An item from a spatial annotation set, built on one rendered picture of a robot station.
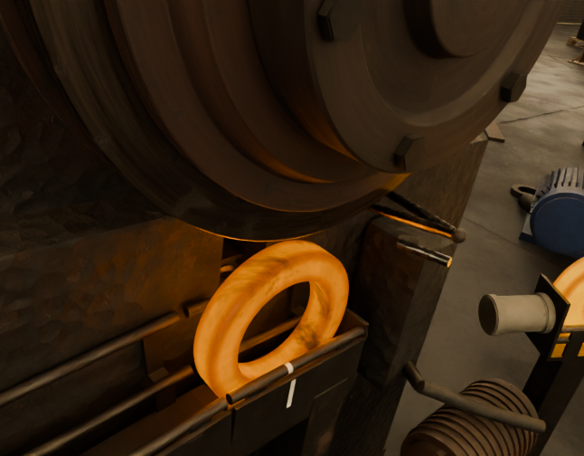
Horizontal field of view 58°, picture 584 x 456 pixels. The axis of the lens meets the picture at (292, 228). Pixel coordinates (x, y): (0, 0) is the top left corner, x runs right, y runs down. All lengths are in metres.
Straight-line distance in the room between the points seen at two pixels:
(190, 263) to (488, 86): 0.31
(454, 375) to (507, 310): 0.96
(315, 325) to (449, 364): 1.22
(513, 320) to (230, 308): 0.47
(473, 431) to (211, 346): 0.46
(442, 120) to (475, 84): 0.05
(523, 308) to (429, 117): 0.50
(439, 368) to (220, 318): 1.33
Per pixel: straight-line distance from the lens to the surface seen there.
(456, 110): 0.41
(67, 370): 0.52
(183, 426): 0.52
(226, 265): 0.62
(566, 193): 2.52
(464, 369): 1.81
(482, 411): 0.83
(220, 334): 0.49
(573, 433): 1.79
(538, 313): 0.85
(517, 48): 0.45
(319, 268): 0.54
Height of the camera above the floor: 1.11
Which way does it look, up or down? 29 degrees down
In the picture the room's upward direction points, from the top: 9 degrees clockwise
